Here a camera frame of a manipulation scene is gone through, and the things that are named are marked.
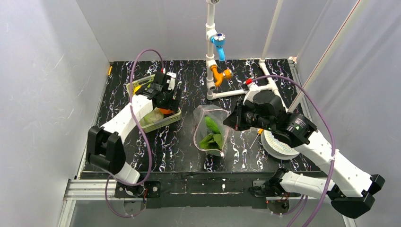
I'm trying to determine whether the orange toy fruit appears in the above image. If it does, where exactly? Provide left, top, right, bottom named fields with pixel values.
left=159, top=108, right=174, bottom=115

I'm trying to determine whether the green plastic basket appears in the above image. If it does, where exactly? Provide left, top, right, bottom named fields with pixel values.
left=125, top=72, right=182, bottom=133

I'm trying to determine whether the clear zip top bag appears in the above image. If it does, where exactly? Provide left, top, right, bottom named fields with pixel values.
left=193, top=105, right=232, bottom=157

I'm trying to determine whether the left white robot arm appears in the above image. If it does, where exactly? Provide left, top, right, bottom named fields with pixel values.
left=86, top=71, right=182, bottom=187

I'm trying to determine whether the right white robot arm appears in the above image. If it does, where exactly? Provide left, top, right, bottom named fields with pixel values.
left=223, top=91, right=385, bottom=218

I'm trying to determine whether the yellow pear toy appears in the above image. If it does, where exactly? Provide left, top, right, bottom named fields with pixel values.
left=133, top=86, right=141, bottom=95

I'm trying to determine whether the white round perforated plate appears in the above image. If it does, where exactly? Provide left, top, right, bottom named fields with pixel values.
left=261, top=130, right=300, bottom=160

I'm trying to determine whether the orange faucet valve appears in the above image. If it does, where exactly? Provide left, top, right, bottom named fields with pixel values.
left=210, top=65, right=233, bottom=87

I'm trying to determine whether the blue faucet valve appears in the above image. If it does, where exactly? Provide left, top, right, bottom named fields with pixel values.
left=210, top=33, right=226, bottom=61

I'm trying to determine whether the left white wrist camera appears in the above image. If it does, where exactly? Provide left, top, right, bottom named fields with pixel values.
left=166, top=72, right=176, bottom=91

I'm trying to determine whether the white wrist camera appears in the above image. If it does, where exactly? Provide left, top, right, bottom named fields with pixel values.
left=243, top=79, right=261, bottom=104
left=166, top=72, right=176, bottom=91

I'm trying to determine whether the yellow handled screwdriver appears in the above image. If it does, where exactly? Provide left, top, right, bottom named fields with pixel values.
left=250, top=129, right=264, bottom=148

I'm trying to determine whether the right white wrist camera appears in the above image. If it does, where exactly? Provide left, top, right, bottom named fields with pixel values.
left=243, top=79, right=261, bottom=104

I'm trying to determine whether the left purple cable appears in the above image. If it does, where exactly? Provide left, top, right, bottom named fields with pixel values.
left=104, top=49, right=165, bottom=218

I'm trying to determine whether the purple cable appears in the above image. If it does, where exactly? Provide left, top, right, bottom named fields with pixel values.
left=249, top=75, right=336, bottom=227
left=104, top=49, right=165, bottom=218

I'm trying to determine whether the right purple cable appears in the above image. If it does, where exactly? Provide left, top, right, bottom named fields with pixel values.
left=249, top=75, right=336, bottom=227

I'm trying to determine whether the white pvc pipe frame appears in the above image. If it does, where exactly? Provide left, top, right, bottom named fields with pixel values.
left=205, top=0, right=370, bottom=116

